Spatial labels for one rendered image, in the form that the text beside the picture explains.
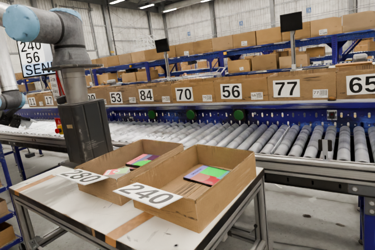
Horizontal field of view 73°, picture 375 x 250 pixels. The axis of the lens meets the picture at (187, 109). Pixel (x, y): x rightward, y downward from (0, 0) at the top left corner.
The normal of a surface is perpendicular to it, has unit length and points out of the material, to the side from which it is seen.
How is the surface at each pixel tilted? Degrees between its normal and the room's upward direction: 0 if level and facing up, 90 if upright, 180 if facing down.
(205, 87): 91
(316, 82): 91
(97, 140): 90
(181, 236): 0
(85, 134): 90
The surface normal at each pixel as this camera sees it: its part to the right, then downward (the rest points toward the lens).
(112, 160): 0.79, 0.00
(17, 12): -0.35, 0.18
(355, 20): -0.53, 0.22
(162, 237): -0.13, -0.97
